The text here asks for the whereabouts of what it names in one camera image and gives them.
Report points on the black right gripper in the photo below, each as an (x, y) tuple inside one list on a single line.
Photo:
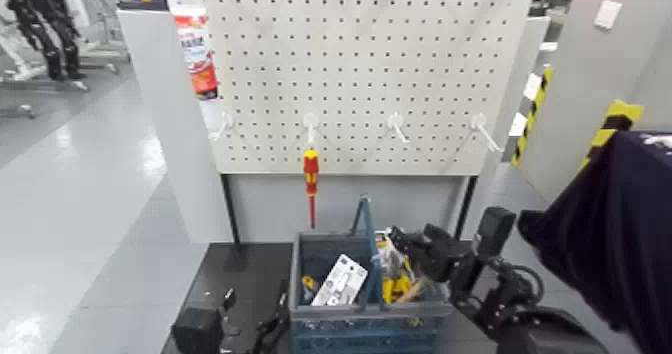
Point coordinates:
[(451, 266)]

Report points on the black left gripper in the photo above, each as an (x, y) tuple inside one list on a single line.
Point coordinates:
[(233, 335)]

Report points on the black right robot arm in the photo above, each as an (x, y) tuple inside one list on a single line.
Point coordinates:
[(535, 324)]

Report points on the yellow tool in blister pack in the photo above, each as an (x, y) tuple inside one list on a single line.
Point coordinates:
[(391, 285)]

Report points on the small yellow tool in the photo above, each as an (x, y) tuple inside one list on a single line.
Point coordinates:
[(308, 286)]

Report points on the blue grey folding crate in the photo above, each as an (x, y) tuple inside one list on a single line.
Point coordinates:
[(367, 314)]

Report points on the black pegboard stand leg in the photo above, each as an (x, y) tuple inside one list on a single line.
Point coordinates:
[(231, 209), (466, 206)]

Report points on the grey panel below pegboard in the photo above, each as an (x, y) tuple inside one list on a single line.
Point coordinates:
[(341, 204)]

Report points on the white packaged card black print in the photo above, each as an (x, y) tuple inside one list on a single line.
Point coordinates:
[(341, 282)]

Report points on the white pegboard hook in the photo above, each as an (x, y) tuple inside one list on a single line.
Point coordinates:
[(221, 125), (395, 122), (482, 126), (311, 122)]

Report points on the red yellow insulated screwdriver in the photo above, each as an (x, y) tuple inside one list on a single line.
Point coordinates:
[(311, 172)]

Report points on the long yellow black hazard strip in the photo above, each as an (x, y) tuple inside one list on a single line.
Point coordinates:
[(533, 114)]

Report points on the beige perforated pegboard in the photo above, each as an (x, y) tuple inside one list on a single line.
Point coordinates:
[(367, 56)]

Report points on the white partition panel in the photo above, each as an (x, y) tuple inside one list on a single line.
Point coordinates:
[(168, 135)]

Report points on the dark navy cloth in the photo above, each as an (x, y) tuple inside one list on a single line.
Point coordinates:
[(619, 230)]

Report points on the short yellow black hazard strip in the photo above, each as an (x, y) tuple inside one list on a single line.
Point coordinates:
[(611, 125)]

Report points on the black humanoid robot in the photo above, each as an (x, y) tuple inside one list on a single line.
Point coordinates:
[(47, 25)]

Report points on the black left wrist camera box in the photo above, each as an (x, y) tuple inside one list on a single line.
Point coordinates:
[(197, 331)]

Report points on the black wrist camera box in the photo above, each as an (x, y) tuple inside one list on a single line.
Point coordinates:
[(197, 331), (493, 234)]

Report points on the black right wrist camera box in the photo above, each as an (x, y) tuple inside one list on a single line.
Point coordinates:
[(493, 234)]

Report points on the white wall switch plate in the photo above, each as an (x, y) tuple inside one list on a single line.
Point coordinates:
[(608, 14)]

